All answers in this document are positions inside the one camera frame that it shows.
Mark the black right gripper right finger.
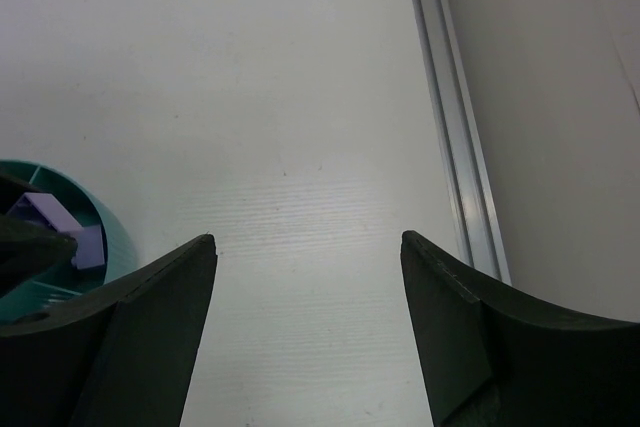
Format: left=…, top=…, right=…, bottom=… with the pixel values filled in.
left=400, top=231, right=639, bottom=426

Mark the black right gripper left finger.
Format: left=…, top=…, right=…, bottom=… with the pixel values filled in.
left=1, top=234, right=217, bottom=426

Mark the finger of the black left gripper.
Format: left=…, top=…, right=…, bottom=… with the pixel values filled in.
left=1, top=172, right=77, bottom=297

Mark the lavender lego brick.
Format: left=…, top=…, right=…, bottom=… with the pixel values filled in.
left=7, top=192, right=107, bottom=270

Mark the teal round divided container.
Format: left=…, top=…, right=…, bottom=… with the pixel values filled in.
left=1, top=160, right=139, bottom=324

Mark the aluminium rail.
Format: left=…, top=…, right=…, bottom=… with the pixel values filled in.
left=413, top=0, right=511, bottom=284

